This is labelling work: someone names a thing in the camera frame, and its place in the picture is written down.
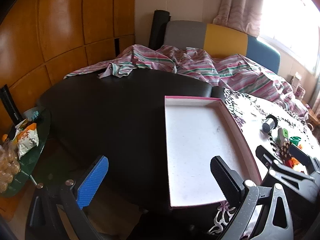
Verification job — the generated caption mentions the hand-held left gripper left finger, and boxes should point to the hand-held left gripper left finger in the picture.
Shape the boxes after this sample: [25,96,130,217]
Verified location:
[25,155,120,240]

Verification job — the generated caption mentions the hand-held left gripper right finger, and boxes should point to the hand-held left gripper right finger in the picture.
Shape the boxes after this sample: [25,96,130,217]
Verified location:
[210,156,294,240]

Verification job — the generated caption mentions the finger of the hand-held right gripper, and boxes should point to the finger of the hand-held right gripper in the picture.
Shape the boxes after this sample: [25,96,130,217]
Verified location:
[255,145,314,182]
[289,145,320,178]

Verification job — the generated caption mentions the white green plug-in device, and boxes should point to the white green plug-in device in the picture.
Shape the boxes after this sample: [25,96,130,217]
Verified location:
[275,127,290,144]

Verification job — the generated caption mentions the clear cup with black lid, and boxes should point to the clear cup with black lid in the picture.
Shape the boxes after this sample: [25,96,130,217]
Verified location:
[262,114,278,133]

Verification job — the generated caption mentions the pink-edged white tray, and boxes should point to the pink-edged white tray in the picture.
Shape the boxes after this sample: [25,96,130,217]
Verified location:
[164,95,262,209]

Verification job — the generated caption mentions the wooden bedside table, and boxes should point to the wooden bedside table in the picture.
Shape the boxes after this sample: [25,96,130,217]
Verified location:
[307,104,320,130]

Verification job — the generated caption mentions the white floral embroidered tablecloth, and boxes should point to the white floral embroidered tablecloth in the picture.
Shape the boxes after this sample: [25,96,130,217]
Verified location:
[207,87,320,234]

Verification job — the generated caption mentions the pink patterned box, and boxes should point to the pink patterned box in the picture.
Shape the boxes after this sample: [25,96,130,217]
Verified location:
[296,85,307,99]

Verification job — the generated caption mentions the green glass side table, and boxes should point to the green glass side table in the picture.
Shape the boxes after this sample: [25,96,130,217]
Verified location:
[0,106,52,197]

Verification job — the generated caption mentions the white box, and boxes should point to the white box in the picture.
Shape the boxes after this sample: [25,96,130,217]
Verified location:
[291,72,303,88]

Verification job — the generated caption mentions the white orange snack packet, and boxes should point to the white orange snack packet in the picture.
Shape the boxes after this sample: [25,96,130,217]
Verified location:
[15,120,40,159]

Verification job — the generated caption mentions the clear bag of buns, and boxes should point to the clear bag of buns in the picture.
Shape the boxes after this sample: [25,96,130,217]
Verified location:
[0,140,20,193]

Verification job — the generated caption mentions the teal packet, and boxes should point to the teal packet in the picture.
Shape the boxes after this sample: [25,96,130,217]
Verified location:
[27,106,43,120]

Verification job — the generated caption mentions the pink striped blanket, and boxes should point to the pink striped blanket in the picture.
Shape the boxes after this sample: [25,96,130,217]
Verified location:
[64,44,309,117]

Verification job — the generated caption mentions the black slim box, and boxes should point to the black slim box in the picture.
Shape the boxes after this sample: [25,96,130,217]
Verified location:
[0,86,20,123]

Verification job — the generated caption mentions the grey yellow blue headboard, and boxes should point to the grey yellow blue headboard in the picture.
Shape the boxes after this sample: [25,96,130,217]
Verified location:
[164,20,280,75]

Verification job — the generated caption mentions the window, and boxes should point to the window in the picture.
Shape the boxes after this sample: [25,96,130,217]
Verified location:
[257,0,320,75]

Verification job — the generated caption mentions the pink patterned curtain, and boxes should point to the pink patterned curtain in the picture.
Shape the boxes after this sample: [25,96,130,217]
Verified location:
[212,0,265,37]

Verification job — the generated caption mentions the black rolled mat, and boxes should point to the black rolled mat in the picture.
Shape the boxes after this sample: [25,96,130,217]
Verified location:
[149,10,172,50]

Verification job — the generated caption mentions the wooden wardrobe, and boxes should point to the wooden wardrobe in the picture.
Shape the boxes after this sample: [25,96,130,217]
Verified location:
[0,0,137,130]

